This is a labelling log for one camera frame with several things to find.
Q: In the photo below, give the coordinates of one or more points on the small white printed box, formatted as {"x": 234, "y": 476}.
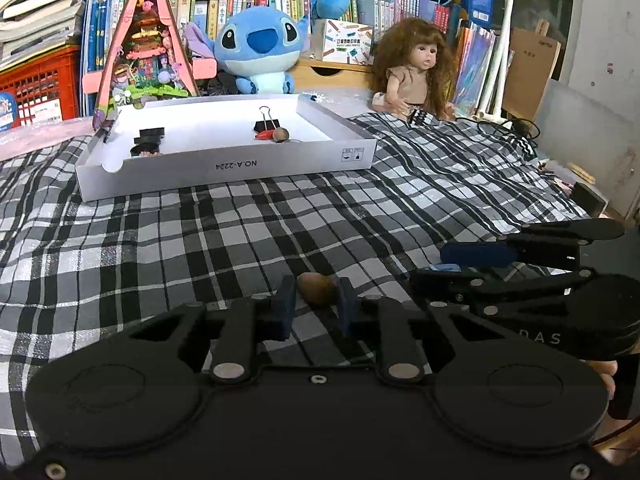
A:
{"x": 345, "y": 42}

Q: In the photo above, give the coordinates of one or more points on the black round lid middle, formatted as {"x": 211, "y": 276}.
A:
{"x": 148, "y": 139}

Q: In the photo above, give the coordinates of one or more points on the black round cap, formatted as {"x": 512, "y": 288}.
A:
{"x": 145, "y": 149}

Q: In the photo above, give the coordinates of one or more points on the orange carrot toy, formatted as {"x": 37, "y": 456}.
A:
{"x": 264, "y": 135}

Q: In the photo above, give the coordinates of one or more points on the brown haired baby doll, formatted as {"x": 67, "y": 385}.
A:
{"x": 412, "y": 70}

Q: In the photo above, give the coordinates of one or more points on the white desk lamp stand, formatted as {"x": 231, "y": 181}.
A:
{"x": 492, "y": 95}

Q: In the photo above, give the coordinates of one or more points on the white shallow cardboard box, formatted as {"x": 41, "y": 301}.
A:
{"x": 212, "y": 140}

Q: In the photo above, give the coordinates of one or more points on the black round lid far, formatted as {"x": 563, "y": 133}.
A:
{"x": 152, "y": 132}

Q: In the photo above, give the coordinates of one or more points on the black binder clip in box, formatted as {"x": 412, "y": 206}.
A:
{"x": 267, "y": 122}

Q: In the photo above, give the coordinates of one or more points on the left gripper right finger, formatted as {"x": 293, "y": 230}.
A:
{"x": 441, "y": 343}

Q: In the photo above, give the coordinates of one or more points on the black round lid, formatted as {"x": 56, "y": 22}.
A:
{"x": 152, "y": 132}
{"x": 148, "y": 139}

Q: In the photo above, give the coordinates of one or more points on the blue Stitch plush toy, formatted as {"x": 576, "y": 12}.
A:
{"x": 257, "y": 46}

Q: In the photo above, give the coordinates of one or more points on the stack of books left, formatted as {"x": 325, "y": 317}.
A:
{"x": 33, "y": 27}

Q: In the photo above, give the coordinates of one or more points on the black binder clip on box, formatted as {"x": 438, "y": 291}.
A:
{"x": 106, "y": 132}

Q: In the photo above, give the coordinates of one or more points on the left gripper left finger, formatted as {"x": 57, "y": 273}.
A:
{"x": 228, "y": 337}

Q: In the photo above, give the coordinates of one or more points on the brown walnut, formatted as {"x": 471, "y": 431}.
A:
{"x": 280, "y": 135}
{"x": 315, "y": 288}

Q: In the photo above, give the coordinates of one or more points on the black white plaid cloth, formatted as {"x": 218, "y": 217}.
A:
{"x": 73, "y": 273}

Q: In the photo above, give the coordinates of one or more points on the wooden drawer box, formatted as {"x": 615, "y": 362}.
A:
{"x": 309, "y": 74}

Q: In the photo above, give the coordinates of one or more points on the pink triangular diorama house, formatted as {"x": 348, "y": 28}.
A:
{"x": 146, "y": 61}

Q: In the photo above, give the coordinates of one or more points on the red plastic crate left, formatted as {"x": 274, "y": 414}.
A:
{"x": 41, "y": 90}

